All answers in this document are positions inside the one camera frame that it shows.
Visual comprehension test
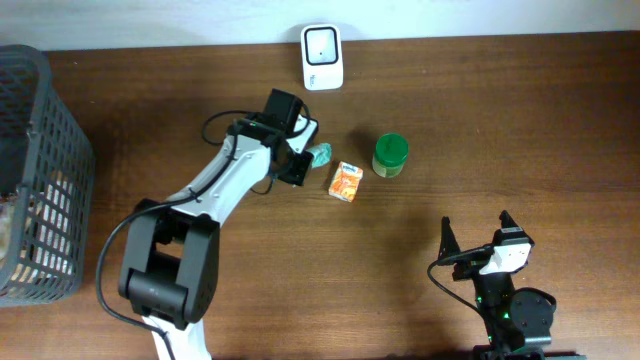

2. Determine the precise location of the teal wet wipes pack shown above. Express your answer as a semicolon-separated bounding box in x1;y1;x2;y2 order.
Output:
307;143;332;168

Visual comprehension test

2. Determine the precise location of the orange juice carton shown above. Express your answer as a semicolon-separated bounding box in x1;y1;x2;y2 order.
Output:
328;161;364;202

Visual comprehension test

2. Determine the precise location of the green lid jar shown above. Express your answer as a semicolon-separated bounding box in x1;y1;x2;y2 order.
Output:
372;133;409;178

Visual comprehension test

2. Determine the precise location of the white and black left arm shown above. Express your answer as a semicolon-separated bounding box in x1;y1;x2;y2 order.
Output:
118;89;318;359

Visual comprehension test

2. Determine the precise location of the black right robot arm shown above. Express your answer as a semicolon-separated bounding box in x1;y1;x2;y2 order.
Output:
427;211;583;360

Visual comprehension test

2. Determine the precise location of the white barcode scanner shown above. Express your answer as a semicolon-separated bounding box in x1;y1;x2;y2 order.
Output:
300;24;344;91

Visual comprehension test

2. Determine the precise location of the grey perforated plastic basket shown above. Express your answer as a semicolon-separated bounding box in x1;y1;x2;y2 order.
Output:
1;45;95;307

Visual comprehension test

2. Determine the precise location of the black right camera cable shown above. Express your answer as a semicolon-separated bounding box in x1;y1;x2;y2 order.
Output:
426;245;494;321

